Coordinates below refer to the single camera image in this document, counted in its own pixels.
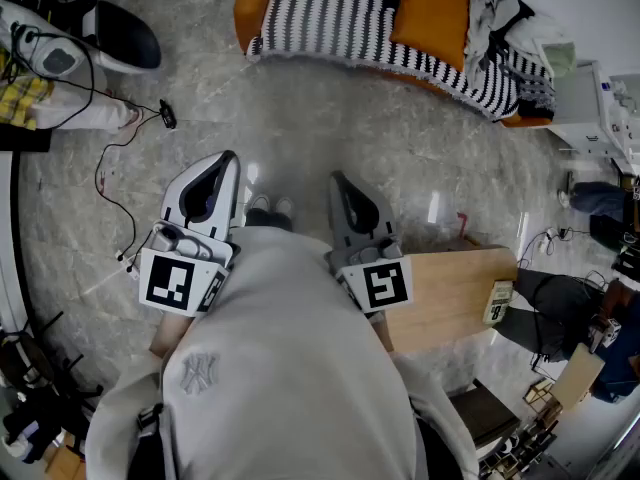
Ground person's white sweatshirt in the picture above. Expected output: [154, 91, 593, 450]
[84, 225, 481, 480]

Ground white power strip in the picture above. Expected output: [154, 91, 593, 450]
[115, 250, 142, 282]

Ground white cabinet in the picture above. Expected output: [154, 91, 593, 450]
[547, 60, 640, 162]

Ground pile of grey clothes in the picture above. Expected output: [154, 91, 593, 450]
[464, 0, 579, 82]

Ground light wooden board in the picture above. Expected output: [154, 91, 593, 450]
[549, 342, 606, 412]

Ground brown cardboard box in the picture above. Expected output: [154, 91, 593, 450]
[43, 432, 87, 480]

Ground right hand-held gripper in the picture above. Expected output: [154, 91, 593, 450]
[324, 170, 416, 316]

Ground person's left forearm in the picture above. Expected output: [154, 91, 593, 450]
[148, 310, 196, 359]

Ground black floor cable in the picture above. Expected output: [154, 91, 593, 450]
[93, 112, 169, 269]

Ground person's right forearm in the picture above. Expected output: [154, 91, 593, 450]
[367, 310, 396, 354]

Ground black white striped blanket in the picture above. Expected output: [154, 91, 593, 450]
[245, 0, 556, 122]

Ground orange cushion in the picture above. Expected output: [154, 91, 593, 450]
[389, 0, 471, 73]

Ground small wooden table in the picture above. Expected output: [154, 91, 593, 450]
[384, 246, 519, 354]

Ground person's grey backpack strap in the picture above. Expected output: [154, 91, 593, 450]
[137, 401, 184, 480]

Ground black folding stand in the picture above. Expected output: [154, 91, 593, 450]
[0, 310, 106, 464]

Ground black power adapter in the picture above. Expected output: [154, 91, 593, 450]
[158, 98, 178, 130]

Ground yellow printed box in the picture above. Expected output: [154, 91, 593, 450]
[482, 280, 515, 327]

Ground dark brown stool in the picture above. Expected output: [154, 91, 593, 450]
[447, 377, 521, 449]

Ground orange sofa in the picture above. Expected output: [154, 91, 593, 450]
[233, 0, 556, 128]

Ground person's dark trousers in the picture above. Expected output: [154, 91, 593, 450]
[244, 207, 295, 233]

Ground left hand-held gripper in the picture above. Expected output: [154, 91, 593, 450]
[138, 150, 242, 318]

